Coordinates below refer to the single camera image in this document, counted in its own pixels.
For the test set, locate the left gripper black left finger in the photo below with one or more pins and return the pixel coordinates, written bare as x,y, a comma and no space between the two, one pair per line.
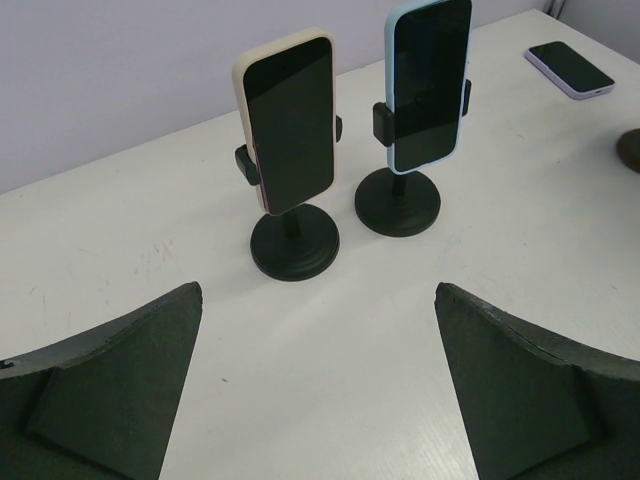
101,404

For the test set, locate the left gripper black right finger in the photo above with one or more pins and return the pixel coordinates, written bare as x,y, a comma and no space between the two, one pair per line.
536,404

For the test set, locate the black round-base phone stand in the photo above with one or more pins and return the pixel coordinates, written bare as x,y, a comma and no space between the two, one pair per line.
295,245

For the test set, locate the black phone lavender case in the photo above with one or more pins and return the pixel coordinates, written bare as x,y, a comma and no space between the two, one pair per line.
571,72

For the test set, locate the black phone blue case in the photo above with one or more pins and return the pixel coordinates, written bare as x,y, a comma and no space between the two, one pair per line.
426,52

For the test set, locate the black phone cream case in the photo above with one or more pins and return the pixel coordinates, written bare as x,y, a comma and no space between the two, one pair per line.
285,93

